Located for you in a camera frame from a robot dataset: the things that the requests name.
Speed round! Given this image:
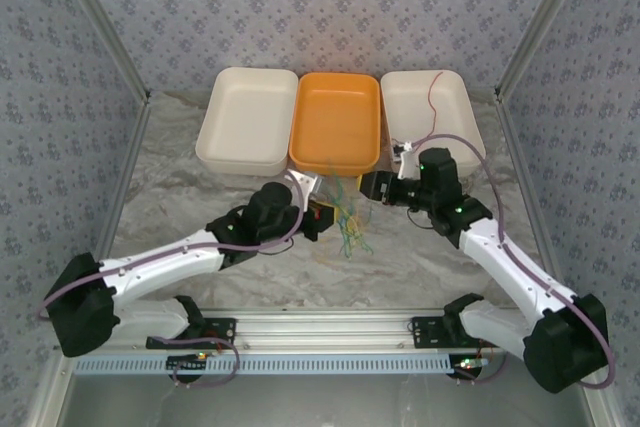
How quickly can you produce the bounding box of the long red cable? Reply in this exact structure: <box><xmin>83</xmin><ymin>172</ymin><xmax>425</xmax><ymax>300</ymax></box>
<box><xmin>427</xmin><ymin>70</ymin><xmax>445</xmax><ymax>136</ymax></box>

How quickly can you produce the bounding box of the cream plastic tray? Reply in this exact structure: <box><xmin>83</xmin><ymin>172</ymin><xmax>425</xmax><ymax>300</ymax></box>
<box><xmin>194</xmin><ymin>65</ymin><xmax>300</xmax><ymax>177</ymax></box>
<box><xmin>379</xmin><ymin>69</ymin><xmax>488</xmax><ymax>178</ymax></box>

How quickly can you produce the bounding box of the orange plastic tray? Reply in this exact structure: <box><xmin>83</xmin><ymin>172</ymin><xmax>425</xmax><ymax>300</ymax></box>
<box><xmin>288</xmin><ymin>71</ymin><xmax>382</xmax><ymax>176</ymax></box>

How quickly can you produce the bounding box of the small circuit board with LEDs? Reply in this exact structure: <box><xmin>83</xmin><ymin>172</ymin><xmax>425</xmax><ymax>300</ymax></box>
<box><xmin>166</xmin><ymin>352</ymin><xmax>211</xmax><ymax>372</ymax></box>
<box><xmin>452</xmin><ymin>355</ymin><xmax>490</xmax><ymax>379</ymax></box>

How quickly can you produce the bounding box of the aluminium frame bar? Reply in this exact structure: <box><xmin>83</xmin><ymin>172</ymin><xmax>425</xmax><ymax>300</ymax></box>
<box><xmin>87</xmin><ymin>94</ymin><xmax>154</xmax><ymax>273</ymax></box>
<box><xmin>49</xmin><ymin>0</ymin><xmax>153</xmax><ymax>106</ymax></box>
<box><xmin>27</xmin><ymin>352</ymin><xmax>77</xmax><ymax>427</ymax></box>
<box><xmin>493</xmin><ymin>0</ymin><xmax>597</xmax><ymax>104</ymax></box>
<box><xmin>582</xmin><ymin>386</ymin><xmax>619</xmax><ymax>427</ymax></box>
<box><xmin>493</xmin><ymin>94</ymin><xmax>571</xmax><ymax>298</ymax></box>

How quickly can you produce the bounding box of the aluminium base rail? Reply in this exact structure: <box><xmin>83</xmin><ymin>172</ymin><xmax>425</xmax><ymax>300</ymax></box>
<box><xmin>202</xmin><ymin>310</ymin><xmax>506</xmax><ymax>353</ymax></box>

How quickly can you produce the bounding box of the slotted light blue cable duct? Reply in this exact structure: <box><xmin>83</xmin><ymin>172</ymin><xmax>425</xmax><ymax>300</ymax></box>
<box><xmin>72</xmin><ymin>356</ymin><xmax>459</xmax><ymax>377</ymax></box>

